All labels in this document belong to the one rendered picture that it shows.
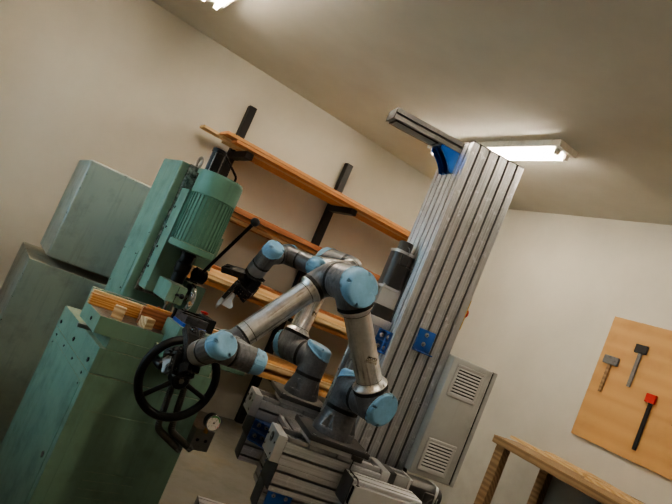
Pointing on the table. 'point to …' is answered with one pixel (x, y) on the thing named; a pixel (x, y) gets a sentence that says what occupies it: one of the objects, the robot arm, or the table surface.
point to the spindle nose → (182, 267)
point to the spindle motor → (206, 214)
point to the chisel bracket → (166, 289)
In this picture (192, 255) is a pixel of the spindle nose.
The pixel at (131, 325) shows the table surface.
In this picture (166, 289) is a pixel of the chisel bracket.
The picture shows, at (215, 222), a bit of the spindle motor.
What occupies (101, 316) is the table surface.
